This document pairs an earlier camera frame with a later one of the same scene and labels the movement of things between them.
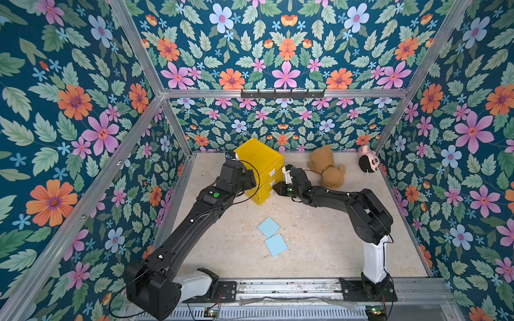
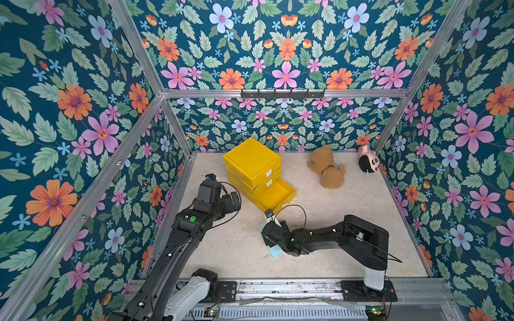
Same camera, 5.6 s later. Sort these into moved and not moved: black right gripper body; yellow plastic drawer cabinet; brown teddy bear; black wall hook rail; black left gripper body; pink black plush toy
Moved: yellow plastic drawer cabinet; black left gripper body; black right gripper body
Not moved: brown teddy bear; black wall hook rail; pink black plush toy
